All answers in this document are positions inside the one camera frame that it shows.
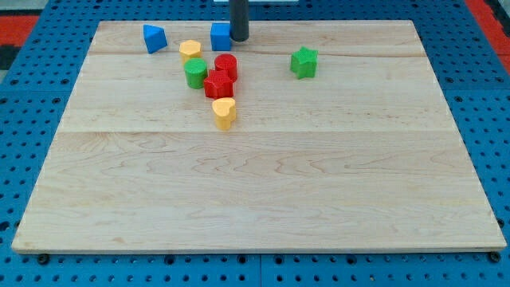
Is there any yellow heart block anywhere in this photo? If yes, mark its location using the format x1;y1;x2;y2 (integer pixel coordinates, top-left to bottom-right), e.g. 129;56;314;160
212;97;237;131

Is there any red circle block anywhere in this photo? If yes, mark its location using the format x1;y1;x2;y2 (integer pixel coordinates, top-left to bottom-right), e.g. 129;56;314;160
214;53;238;82

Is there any green circle block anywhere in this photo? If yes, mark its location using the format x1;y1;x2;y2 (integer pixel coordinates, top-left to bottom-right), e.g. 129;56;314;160
184;58;208;89

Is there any red star block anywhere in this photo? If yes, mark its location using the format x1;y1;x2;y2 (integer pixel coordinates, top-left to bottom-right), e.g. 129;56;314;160
203;69;233;100

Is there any light wooden board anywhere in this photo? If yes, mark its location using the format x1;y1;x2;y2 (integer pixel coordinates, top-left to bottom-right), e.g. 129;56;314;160
12;20;507;254

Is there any green star block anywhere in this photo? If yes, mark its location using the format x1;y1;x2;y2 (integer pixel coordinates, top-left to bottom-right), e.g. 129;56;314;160
290;46;319;79

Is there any yellow hexagon block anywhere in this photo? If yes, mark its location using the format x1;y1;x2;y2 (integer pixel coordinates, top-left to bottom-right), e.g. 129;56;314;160
178;40;202;64

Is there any blue cube block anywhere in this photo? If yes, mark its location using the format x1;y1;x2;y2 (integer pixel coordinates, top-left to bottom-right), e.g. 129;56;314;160
210;22;231;51

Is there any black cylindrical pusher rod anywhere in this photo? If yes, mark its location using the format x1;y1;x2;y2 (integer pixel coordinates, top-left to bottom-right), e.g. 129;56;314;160
229;0;249;42

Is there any blue triangle block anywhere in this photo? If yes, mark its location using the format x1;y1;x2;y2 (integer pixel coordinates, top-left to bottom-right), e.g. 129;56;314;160
143;24;168;54

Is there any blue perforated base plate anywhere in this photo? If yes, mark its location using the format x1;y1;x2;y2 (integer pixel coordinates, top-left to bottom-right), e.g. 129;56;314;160
1;0;509;286

